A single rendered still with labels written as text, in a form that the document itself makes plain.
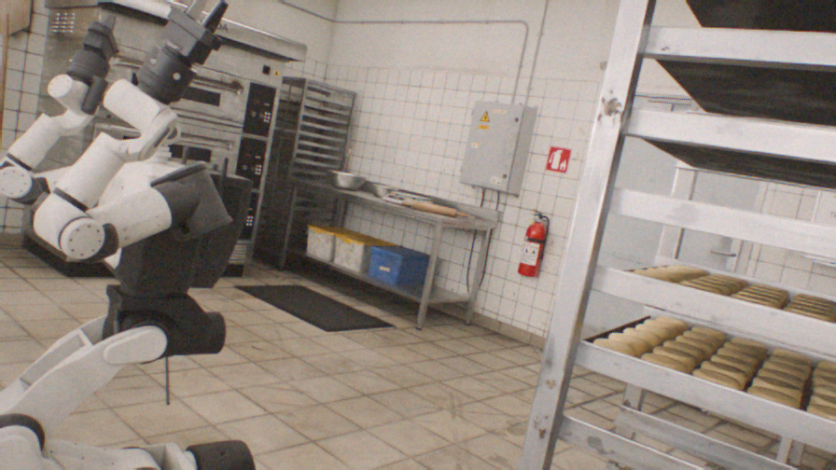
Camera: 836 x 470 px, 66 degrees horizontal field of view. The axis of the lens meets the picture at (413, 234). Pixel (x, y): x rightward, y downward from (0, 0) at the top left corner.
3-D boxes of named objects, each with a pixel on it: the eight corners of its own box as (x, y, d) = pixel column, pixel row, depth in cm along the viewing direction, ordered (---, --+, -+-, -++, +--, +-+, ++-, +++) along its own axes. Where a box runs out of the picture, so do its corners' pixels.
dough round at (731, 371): (719, 377, 81) (723, 361, 80) (753, 393, 76) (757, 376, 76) (689, 374, 79) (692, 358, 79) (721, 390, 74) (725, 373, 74)
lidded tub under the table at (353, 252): (327, 261, 582) (333, 233, 580) (365, 262, 617) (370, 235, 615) (356, 272, 557) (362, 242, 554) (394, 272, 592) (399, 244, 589)
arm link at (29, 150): (38, 121, 169) (-13, 179, 166) (32, 117, 160) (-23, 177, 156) (75, 147, 173) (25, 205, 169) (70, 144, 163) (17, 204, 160)
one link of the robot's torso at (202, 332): (205, 345, 180) (215, 283, 179) (224, 362, 171) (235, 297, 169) (97, 349, 162) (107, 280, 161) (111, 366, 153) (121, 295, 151)
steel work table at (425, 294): (272, 269, 615) (290, 167, 605) (330, 269, 669) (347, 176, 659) (419, 331, 491) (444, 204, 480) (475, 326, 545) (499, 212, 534)
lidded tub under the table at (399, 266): (362, 274, 552) (368, 244, 549) (397, 274, 588) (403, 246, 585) (395, 286, 528) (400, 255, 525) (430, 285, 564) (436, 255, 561)
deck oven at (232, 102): (71, 287, 430) (114, -21, 409) (13, 246, 509) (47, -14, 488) (267, 284, 547) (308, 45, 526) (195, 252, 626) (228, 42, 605)
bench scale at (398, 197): (382, 200, 545) (383, 190, 544) (403, 202, 571) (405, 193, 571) (410, 207, 529) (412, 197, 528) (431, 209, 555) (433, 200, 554)
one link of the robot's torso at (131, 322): (155, 346, 172) (161, 303, 171) (172, 365, 162) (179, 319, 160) (103, 348, 164) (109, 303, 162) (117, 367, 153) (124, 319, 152)
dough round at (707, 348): (717, 363, 88) (720, 349, 88) (680, 355, 88) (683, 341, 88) (703, 352, 93) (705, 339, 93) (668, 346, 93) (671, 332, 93)
